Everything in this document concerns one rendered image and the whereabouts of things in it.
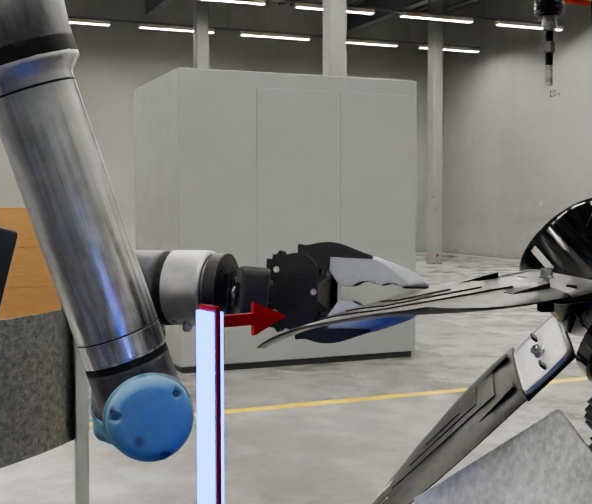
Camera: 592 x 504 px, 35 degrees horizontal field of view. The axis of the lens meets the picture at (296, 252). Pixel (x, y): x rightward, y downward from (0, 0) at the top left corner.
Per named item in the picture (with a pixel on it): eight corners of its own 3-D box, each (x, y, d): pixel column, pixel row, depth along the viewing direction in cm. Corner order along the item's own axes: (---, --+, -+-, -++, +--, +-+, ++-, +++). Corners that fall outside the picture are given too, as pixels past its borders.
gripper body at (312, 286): (348, 255, 93) (236, 253, 97) (324, 250, 85) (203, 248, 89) (346, 331, 93) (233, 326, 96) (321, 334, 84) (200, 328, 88)
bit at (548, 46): (552, 86, 83) (553, 27, 83) (556, 84, 82) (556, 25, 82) (540, 86, 83) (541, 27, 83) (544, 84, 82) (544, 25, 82)
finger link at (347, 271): (436, 256, 89) (342, 260, 91) (425, 253, 83) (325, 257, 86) (436, 289, 88) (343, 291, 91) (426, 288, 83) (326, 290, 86)
